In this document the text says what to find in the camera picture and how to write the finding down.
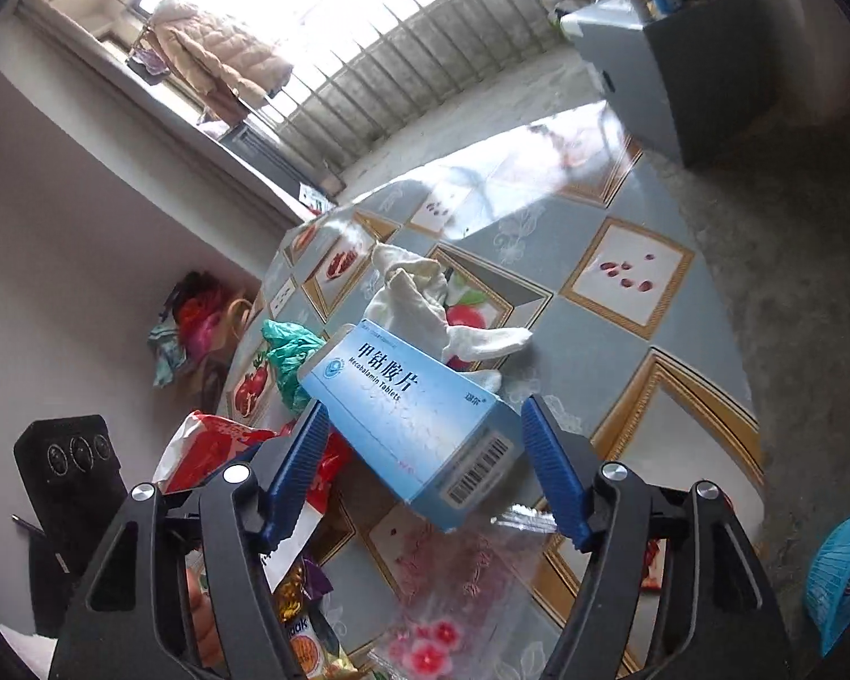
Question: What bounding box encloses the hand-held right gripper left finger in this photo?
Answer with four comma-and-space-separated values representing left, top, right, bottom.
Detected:
53, 400, 332, 680

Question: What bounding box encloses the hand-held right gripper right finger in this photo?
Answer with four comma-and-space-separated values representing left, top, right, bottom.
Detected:
520, 397, 787, 680

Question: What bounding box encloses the red white snack bag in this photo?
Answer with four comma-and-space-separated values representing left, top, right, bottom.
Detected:
152, 409, 359, 592

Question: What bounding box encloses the purple snack packet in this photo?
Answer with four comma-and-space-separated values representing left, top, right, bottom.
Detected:
299, 554, 335, 600

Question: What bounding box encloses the green plastic bag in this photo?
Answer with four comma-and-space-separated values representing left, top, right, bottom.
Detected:
261, 318, 327, 412

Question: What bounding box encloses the blue medicine box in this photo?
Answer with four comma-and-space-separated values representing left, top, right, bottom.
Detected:
299, 324, 521, 532

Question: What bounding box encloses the clear flower print plastic bag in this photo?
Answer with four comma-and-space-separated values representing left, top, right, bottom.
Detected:
358, 503, 575, 680

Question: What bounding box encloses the yellow snack packet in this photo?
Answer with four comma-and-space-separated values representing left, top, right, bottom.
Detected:
273, 559, 376, 680

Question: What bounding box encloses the white cloth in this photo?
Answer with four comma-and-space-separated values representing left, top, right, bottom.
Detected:
361, 242, 536, 390

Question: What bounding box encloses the blue plastic basket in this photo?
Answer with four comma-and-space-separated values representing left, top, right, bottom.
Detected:
804, 513, 850, 660

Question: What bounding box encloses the pile of colourful bags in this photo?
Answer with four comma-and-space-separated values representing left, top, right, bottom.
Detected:
148, 270, 256, 412

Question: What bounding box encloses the grey cabinet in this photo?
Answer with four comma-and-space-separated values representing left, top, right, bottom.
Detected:
559, 0, 762, 167

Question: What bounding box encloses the metal window railing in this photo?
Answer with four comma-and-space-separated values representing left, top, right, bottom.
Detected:
258, 0, 575, 178

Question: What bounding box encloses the beige puffer jacket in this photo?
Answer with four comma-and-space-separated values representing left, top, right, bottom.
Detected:
145, 0, 295, 125

